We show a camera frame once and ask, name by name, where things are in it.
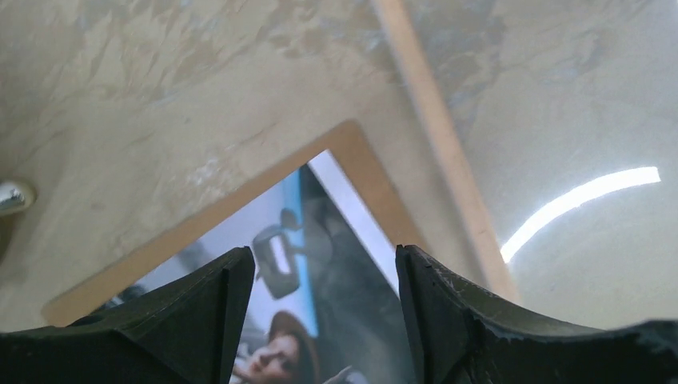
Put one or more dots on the brown backing board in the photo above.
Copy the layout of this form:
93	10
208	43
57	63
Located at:
353	153

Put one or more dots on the glossy photo print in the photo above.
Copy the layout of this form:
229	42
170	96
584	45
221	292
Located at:
324	305

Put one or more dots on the round cabinet with coloured drawers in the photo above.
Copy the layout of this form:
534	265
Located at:
16	197

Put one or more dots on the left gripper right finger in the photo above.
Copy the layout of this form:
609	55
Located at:
460	332

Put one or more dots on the white wooden picture frame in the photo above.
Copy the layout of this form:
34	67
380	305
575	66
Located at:
437	123

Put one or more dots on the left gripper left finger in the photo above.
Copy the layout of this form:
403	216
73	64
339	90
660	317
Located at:
186	331

